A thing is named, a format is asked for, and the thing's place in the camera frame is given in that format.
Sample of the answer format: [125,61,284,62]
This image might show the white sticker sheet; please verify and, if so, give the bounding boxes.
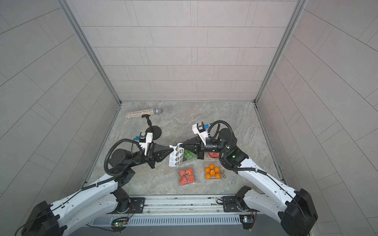
[169,143,184,167]

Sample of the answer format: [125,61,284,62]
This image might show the clear orange fruit box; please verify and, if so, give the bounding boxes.
[202,162,223,181]

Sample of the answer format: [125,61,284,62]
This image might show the black microphone stand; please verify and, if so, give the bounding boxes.
[141,114,162,141]

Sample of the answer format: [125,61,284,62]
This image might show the clear red fruit box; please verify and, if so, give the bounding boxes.
[178,166,197,186]

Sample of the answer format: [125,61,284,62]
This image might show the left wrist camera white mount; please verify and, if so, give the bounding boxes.
[135,132,153,156]

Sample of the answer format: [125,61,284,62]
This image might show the right circuit board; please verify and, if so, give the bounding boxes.
[239,214,256,230]

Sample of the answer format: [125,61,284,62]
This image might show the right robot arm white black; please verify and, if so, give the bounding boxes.
[174,120,319,236]

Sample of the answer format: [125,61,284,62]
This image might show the circuit board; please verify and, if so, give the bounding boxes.
[239,214,256,230]
[111,217,128,233]

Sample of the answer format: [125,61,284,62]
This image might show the left circuit board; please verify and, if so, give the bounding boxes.
[111,217,128,233]

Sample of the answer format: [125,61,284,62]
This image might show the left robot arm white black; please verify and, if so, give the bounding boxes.
[16,137,175,236]

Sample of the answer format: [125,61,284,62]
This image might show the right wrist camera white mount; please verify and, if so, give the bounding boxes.
[192,122,209,145]

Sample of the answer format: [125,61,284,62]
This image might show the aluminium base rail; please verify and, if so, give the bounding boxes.
[58,193,305,228]

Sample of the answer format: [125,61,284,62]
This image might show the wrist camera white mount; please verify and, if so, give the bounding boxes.
[192,122,209,145]
[135,132,153,156]

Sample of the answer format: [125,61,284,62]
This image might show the clear grape box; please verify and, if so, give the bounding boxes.
[182,149,197,162]

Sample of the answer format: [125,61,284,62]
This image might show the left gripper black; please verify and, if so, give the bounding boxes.
[127,143,171,172]

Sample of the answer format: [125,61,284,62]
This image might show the glitter microphone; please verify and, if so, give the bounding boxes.
[125,107,163,119]

